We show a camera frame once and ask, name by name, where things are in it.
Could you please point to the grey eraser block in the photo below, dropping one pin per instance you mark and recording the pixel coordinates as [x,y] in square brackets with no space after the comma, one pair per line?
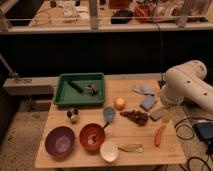
[157,114]

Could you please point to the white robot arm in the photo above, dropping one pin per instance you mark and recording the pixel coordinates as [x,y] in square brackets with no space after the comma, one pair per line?
[186,81]

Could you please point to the green plastic tray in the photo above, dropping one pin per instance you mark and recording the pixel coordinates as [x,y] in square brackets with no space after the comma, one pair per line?
[65,95]

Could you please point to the orange apple fruit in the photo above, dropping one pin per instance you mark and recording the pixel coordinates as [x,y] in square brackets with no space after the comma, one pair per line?
[119,103]

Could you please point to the black marker pen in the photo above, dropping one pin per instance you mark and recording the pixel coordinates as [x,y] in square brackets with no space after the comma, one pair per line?
[75,86]

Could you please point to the light blue cloth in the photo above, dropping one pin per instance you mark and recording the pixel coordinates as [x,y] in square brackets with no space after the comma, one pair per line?
[145,90]

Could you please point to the blue sponge block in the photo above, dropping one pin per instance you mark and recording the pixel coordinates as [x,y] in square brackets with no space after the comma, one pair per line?
[148,103]

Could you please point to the dark grape bunch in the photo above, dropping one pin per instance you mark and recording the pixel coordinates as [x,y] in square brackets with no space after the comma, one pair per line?
[137,117]

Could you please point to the red bowl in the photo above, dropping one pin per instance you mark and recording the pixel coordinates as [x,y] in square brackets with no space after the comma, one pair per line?
[86,137]

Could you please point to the wooden table board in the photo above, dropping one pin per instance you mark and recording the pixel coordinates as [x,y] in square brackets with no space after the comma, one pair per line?
[121,131]

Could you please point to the white small bowl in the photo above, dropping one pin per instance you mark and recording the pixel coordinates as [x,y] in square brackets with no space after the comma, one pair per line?
[109,151]

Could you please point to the black object on shelf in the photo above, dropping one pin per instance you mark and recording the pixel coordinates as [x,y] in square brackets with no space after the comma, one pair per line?
[121,17]

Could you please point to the purple bowl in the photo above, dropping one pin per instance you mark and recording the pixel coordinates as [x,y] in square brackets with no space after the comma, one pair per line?
[60,141]

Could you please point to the red tool on shelf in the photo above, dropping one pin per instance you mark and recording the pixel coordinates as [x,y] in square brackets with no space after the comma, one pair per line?
[144,13]

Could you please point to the black power adapter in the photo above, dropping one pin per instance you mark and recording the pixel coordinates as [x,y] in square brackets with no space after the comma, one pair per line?
[204,131]

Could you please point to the grey metal bracket clamp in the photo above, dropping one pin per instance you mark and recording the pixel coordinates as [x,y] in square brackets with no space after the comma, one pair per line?
[13,74]

